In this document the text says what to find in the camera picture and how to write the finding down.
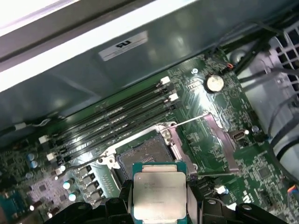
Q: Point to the metal socket cover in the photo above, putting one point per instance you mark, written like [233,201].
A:
[227,149]

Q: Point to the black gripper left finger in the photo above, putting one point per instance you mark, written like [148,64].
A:
[81,214]

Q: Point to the internal USB port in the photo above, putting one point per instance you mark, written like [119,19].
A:
[237,136]

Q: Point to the black open PC case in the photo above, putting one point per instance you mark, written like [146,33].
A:
[70,81]

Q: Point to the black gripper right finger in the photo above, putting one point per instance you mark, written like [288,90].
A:
[210,212]

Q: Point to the silver topped CPU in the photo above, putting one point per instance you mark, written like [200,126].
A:
[158,191]

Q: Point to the green motherboard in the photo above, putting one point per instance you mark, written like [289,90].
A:
[247,186]

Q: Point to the CPU socket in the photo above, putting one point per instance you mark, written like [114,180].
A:
[144,151]

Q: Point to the white fan header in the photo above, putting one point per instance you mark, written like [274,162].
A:
[219,189]

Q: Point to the silver drive cage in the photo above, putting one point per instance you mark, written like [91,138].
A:
[287,53]

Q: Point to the silver round capacitor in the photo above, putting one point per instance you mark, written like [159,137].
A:
[35,164]
[30,156]

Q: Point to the round coin battery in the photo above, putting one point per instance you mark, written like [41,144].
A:
[214,82]

